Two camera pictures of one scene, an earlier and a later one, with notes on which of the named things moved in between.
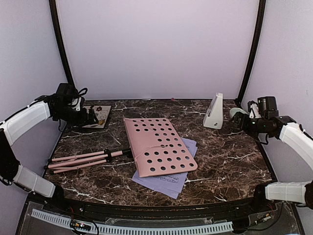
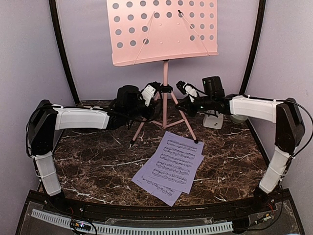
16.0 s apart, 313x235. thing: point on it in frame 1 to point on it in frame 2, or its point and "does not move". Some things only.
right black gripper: x=243 y=126 to x=190 y=109
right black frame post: x=255 y=51 does not move
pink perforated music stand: x=157 y=148 to x=150 y=31
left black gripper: x=83 y=121 to x=154 y=103
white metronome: x=213 y=117 does not move
